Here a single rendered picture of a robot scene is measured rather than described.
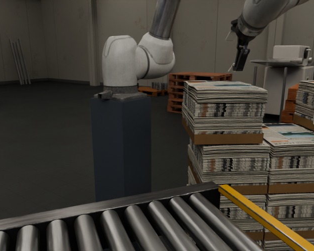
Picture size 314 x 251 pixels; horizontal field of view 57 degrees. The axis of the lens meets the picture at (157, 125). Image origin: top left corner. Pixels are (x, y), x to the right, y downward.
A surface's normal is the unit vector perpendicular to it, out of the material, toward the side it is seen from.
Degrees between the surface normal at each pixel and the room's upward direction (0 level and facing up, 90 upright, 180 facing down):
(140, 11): 90
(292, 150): 90
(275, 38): 90
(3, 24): 90
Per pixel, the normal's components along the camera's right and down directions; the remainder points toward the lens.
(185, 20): -0.59, 0.20
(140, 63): 0.74, 0.18
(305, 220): 0.07, 0.25
